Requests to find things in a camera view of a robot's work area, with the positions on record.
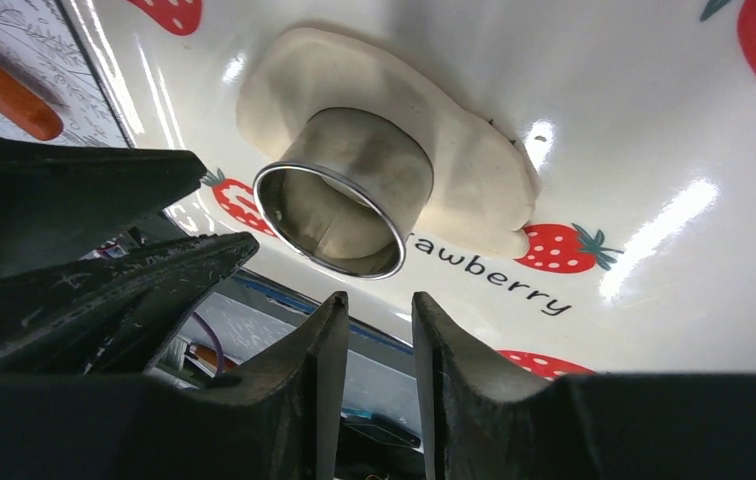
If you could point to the floral table mat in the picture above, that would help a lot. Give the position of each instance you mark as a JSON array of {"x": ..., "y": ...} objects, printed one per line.
[{"x": 39, "y": 48}]

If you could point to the small dough ball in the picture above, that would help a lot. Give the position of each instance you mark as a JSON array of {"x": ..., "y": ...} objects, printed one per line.
[{"x": 470, "y": 184}]

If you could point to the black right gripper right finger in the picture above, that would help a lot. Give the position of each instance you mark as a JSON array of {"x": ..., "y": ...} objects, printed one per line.
[{"x": 484, "y": 417}]

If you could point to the strawberry pattern rectangular tray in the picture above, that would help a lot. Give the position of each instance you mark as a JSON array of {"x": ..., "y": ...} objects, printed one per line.
[{"x": 639, "y": 118}]

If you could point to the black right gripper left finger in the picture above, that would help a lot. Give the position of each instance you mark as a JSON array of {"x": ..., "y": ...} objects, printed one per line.
[{"x": 276, "y": 416}]

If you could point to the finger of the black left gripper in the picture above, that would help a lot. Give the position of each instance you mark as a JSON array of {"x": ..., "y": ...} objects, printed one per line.
[
  {"x": 111, "y": 315},
  {"x": 58, "y": 203}
]

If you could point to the metal scraper orange handle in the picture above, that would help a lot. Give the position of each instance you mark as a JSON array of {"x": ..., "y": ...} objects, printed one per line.
[{"x": 28, "y": 111}]

